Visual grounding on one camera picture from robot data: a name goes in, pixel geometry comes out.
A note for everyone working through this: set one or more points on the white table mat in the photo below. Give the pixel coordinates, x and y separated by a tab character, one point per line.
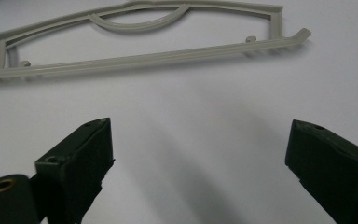
192	124

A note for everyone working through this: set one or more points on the grey plastic clothes hanger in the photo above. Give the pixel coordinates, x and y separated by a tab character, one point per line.
155	58

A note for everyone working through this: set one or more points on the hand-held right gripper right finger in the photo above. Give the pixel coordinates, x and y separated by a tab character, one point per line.
338	174

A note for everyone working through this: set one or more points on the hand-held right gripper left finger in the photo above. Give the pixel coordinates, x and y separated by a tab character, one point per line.
80	168

